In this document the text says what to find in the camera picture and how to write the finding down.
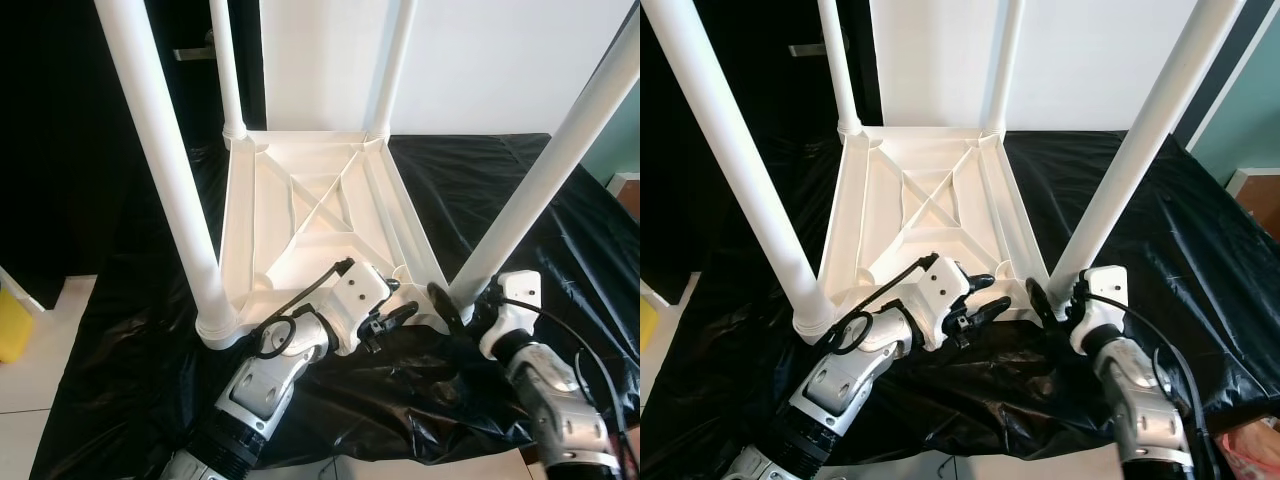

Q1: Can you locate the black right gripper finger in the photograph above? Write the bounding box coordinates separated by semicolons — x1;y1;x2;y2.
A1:
1027;277;1064;332
428;282;469;337

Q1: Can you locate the black plastic table cover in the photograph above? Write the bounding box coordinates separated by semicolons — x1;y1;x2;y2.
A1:
640;128;1280;480
30;133;640;480

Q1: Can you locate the brown white-edged furniture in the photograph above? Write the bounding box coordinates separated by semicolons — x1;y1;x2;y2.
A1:
610;175;640;216
1230;168;1280;226

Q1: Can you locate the brown wooden table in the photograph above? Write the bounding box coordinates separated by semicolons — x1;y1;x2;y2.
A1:
1195;400;1280;439

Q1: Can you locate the pink mesh bag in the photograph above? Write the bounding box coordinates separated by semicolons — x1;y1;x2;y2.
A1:
1220;420;1280;480

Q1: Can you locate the black door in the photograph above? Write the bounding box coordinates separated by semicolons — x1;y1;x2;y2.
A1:
640;0;881;301
0;0;266;306

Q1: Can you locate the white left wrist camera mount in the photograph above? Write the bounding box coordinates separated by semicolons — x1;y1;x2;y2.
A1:
905;258;976;351
325;262;393;356

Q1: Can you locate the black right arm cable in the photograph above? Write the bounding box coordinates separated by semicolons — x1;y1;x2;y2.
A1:
1090;290;1216;471
500;295;631;471

